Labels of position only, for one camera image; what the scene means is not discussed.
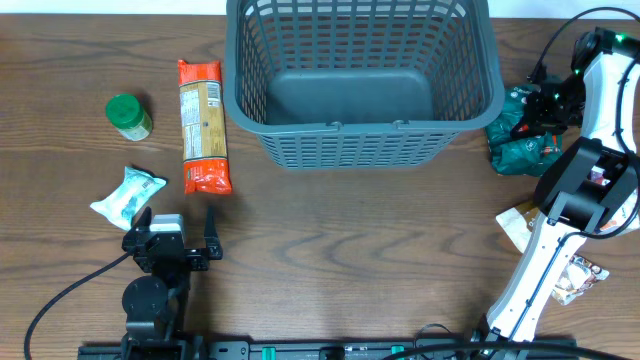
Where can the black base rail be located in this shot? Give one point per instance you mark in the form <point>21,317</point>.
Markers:
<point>242,350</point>

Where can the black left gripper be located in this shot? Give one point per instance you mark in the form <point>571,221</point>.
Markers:
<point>200,260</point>

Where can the beige brown snack bag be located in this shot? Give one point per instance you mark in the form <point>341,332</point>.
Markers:
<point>579,275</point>

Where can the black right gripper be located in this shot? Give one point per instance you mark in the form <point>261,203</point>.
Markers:
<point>542,112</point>

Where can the grey plastic basket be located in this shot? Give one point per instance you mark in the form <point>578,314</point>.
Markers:
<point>360,83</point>

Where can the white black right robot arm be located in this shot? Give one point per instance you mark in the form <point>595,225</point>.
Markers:
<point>578,194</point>

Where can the green lidded jar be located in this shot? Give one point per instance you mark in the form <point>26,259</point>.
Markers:
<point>128,116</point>

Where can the mint green snack packet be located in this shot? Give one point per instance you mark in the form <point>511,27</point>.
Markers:
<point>121,206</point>

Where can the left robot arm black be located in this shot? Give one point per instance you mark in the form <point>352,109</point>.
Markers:
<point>155,304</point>

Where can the green Nescafe coffee bag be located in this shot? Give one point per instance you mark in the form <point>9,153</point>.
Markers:
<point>530,156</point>

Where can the orange spaghetti packet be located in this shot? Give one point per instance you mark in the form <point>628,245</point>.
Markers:
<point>205,153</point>

